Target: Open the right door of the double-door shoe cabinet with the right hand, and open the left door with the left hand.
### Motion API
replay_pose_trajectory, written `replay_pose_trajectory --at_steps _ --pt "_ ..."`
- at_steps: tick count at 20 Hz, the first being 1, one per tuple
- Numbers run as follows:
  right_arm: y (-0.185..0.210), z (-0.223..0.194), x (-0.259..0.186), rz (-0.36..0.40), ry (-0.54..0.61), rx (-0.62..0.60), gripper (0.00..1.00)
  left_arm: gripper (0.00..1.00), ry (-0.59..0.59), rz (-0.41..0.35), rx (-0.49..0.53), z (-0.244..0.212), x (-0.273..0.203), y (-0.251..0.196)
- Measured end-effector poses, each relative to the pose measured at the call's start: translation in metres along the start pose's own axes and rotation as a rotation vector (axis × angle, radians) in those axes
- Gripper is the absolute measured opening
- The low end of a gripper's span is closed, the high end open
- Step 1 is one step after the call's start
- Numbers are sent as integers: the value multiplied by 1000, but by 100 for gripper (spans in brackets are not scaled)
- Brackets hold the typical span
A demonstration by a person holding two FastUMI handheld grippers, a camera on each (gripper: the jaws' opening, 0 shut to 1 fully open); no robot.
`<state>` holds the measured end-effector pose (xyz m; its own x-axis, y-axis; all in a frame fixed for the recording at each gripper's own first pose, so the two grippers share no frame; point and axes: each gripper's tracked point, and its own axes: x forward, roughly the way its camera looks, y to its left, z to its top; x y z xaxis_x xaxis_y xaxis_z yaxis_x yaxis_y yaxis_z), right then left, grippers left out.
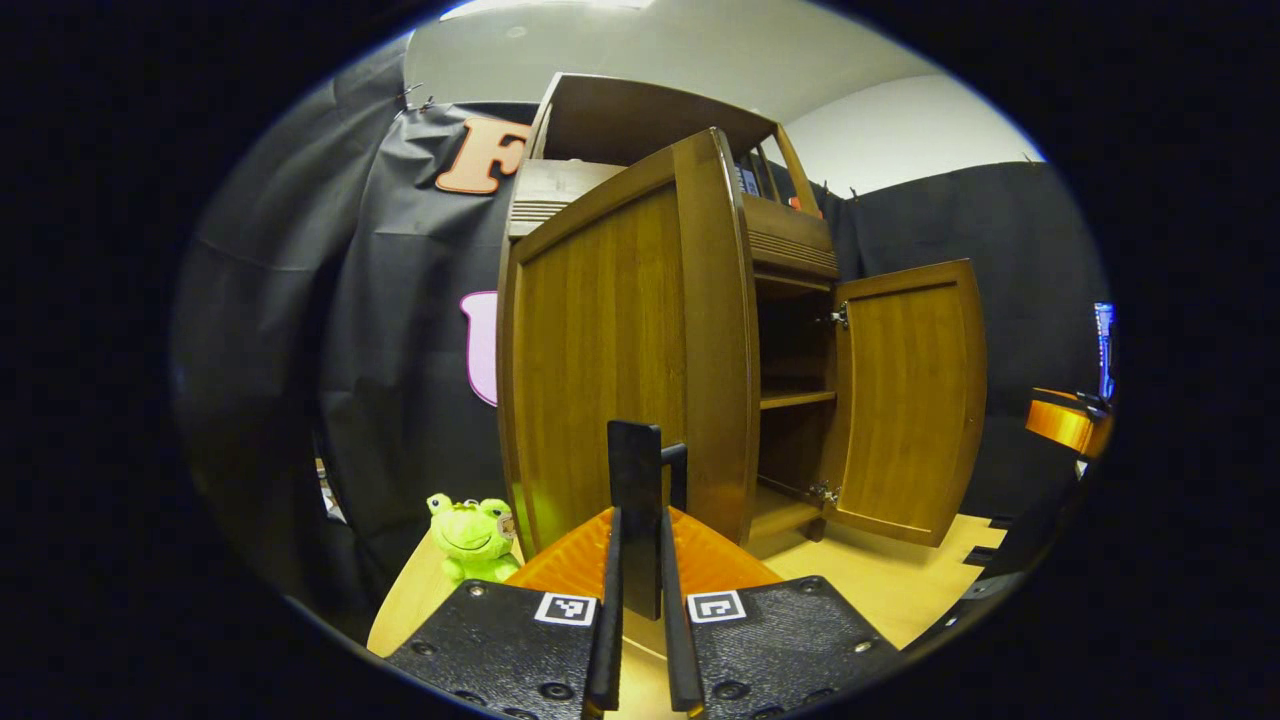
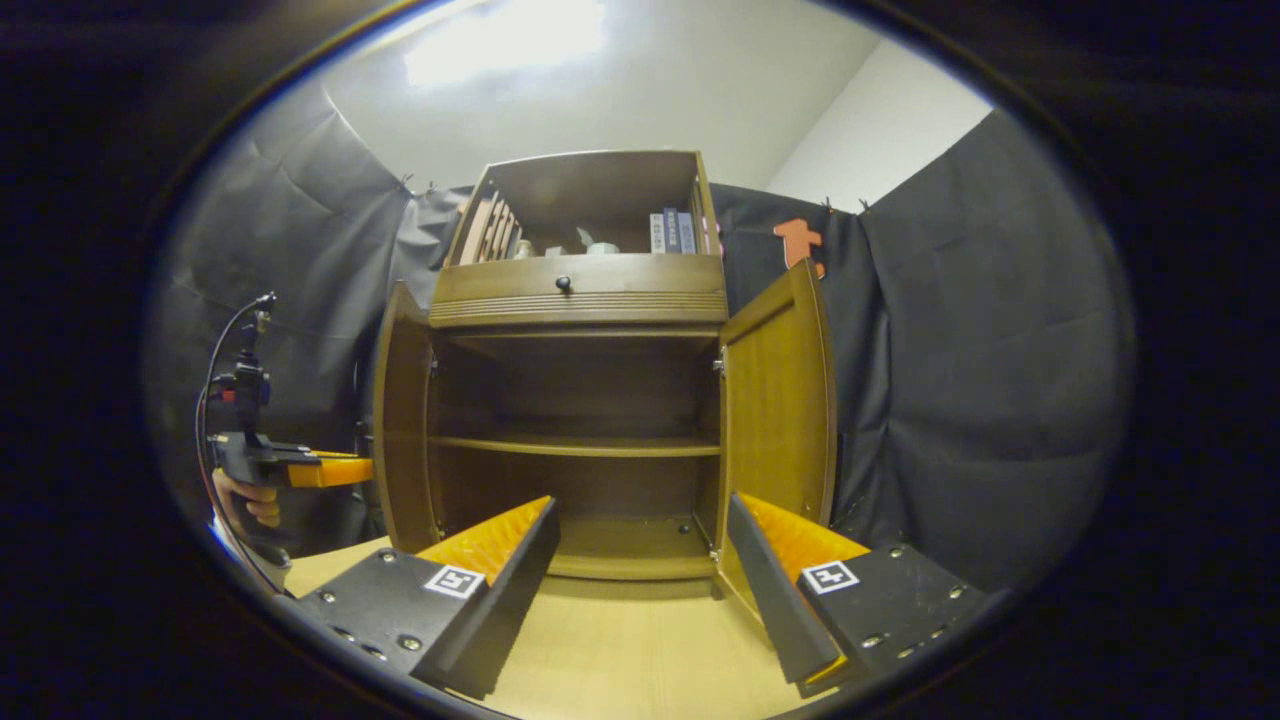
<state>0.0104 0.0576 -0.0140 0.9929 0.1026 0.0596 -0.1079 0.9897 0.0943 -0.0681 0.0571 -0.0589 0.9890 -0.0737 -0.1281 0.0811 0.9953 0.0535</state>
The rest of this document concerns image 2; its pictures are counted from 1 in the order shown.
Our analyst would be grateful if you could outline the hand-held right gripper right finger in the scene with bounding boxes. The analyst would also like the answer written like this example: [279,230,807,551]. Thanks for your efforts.
[725,490,987,699]

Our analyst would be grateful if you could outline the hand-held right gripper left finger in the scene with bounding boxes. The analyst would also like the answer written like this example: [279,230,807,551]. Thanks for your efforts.
[295,495,561,701]

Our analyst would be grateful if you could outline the wooden cabinet door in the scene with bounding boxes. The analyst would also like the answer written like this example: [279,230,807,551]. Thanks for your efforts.
[715,258,839,626]
[372,280,441,556]

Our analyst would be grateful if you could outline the wooden double-door shoe cabinet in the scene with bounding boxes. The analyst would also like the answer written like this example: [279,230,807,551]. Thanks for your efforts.
[428,150,731,583]

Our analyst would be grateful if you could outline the wooden inner shelf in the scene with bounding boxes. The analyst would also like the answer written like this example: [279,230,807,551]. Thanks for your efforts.
[430,434,722,460]

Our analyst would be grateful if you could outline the black backdrop cloth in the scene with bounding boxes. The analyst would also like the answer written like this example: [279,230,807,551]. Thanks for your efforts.
[145,85,1136,601]

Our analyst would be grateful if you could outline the black cable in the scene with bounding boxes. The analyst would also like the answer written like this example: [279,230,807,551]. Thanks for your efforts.
[194,291,278,596]

